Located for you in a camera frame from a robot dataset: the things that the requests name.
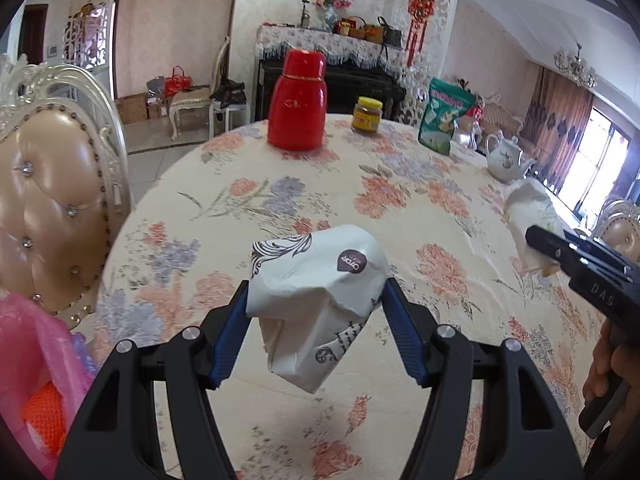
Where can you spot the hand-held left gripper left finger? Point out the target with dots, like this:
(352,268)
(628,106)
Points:
(230,330)

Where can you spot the brown cardboard box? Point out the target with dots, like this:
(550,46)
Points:
(131,109)

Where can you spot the brown woven basket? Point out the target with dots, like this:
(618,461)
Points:
(357,31)

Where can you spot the green snack bag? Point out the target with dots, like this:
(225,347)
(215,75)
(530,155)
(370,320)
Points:
(440,115)

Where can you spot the paper wrapper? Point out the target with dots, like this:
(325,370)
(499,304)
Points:
(530,210)

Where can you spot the red knot hanging ornament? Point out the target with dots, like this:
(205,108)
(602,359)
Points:
(419,7)

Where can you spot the brown curtain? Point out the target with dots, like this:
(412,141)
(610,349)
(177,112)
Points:
(560,120)

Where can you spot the cream tufted dining chair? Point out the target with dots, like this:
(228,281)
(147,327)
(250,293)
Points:
(620,230)
(45,185)

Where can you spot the window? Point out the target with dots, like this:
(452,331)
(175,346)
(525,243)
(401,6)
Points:
(600,160)

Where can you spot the cream ornate sofa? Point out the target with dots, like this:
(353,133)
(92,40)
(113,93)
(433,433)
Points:
(500,117)

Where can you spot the black piano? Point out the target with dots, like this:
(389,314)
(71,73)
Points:
(345,85)

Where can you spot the cream side chair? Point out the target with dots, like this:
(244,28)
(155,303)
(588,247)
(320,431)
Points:
(190,100)

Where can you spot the brown door frame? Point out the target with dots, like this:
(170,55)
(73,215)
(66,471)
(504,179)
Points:
(115,50)

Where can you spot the black handbag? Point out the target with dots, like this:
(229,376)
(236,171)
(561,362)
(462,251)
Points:
(391,34)

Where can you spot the large orange foam net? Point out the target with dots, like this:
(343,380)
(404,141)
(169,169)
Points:
(45,415)

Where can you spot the white floral teapot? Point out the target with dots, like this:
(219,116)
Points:
(507,160)

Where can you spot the grey bag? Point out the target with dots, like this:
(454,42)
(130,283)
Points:
(155,87)

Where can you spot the dark clothes pile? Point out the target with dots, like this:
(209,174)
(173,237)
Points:
(227,94)

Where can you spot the red thermos flask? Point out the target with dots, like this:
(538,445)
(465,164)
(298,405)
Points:
(295,105)

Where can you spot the white stool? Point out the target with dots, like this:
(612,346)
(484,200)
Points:
(232,112)

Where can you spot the orange basket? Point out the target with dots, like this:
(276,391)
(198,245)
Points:
(374,35)

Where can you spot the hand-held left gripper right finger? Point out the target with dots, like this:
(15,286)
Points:
(400,330)

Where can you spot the dark wooden door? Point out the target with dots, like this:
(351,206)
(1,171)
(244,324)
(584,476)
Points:
(34,30)

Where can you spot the person's right hand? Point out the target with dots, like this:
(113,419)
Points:
(597,375)

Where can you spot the bin with pink bag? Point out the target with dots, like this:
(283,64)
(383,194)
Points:
(40,340)

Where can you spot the red bag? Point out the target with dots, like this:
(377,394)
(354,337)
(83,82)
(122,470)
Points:
(177,82)

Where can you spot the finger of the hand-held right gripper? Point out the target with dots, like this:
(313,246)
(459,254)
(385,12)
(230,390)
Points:
(595,251)
(550,250)

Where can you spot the red gift box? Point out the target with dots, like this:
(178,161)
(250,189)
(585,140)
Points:
(343,27)

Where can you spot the floral lace piano cover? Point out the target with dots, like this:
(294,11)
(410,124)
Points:
(280,37)

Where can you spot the glass jar yellow label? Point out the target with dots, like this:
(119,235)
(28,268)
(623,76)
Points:
(366,120)

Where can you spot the floral tablecloth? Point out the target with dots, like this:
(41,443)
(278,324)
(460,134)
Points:
(400,200)

